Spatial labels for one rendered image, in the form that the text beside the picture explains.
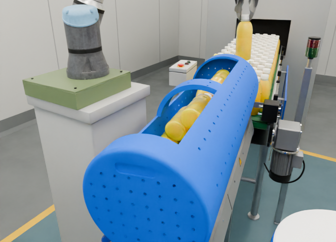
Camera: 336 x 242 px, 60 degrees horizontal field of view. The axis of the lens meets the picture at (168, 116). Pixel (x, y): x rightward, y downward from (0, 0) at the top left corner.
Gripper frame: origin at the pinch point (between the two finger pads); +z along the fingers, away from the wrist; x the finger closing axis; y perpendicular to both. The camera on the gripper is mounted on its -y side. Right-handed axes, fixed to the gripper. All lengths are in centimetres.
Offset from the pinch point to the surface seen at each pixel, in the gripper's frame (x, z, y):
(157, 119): -9, 27, 58
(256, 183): 4, 109, -34
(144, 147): 12, 14, 93
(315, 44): 25.1, 16.7, -38.0
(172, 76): -38.5, 31.4, -1.4
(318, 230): 42, 35, 75
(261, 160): 5, 90, -35
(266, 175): -2, 139, -91
